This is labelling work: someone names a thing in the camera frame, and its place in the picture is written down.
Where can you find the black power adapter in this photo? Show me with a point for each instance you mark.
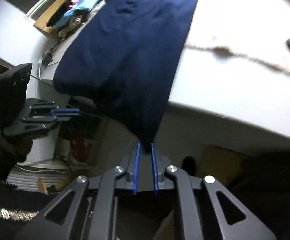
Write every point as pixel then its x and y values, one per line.
pixel 47 60

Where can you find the orange wooden frame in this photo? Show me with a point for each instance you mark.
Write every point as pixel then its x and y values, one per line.
pixel 42 27

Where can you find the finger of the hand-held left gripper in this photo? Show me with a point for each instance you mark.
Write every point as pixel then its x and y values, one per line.
pixel 66 112

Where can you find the black garment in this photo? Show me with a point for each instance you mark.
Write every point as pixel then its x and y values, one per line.
pixel 57 15

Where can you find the person's left forearm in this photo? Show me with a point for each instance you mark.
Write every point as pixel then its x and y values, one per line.
pixel 5 152

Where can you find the black sequined sweater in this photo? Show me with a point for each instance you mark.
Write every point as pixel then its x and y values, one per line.
pixel 10 212

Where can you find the pink plaid blanket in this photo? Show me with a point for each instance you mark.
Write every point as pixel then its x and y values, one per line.
pixel 234 17

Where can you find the navy blue t-shirt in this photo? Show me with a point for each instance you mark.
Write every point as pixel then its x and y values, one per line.
pixel 125 55

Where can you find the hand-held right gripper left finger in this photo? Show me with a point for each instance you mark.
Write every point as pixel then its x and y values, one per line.
pixel 136 170

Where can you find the white window frame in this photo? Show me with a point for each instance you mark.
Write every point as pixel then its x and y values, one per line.
pixel 41 2

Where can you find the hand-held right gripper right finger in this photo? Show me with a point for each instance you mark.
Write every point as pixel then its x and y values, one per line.
pixel 155 170

